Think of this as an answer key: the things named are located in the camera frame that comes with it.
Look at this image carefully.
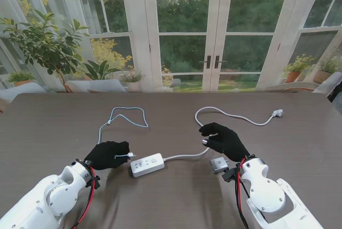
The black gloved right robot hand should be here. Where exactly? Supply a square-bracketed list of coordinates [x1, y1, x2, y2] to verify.
[198, 122, 251, 164]

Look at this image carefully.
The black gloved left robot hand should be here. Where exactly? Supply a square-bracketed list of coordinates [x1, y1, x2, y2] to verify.
[84, 140, 131, 171]

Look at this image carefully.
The grey USB charger adapter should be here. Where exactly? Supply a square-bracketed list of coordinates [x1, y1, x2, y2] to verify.
[209, 158, 231, 175]

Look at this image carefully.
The light blue braided USB cable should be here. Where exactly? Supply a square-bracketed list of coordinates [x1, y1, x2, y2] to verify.
[97, 106, 150, 161]

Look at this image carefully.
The printed garden window backdrop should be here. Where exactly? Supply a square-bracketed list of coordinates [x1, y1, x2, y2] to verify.
[0, 0, 342, 94]

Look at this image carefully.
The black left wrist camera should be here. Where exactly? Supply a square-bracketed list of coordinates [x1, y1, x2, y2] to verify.
[91, 175, 102, 190]

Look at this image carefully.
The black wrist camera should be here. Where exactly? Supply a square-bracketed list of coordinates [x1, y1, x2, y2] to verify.
[91, 175, 102, 190]
[221, 167, 239, 184]

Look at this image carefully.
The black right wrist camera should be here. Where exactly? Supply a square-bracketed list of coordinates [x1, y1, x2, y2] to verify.
[221, 167, 239, 184]

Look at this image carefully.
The white power strip with cord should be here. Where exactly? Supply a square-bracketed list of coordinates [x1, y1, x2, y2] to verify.
[129, 107, 285, 178]

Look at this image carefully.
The red black left arm cable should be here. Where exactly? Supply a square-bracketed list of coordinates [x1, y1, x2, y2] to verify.
[69, 165, 97, 229]

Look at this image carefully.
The red black arm cable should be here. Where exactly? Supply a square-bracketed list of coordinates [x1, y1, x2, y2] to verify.
[234, 158, 251, 226]
[69, 165, 97, 229]

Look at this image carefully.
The red black right arm cable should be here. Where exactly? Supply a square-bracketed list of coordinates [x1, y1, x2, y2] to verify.
[234, 158, 251, 226]

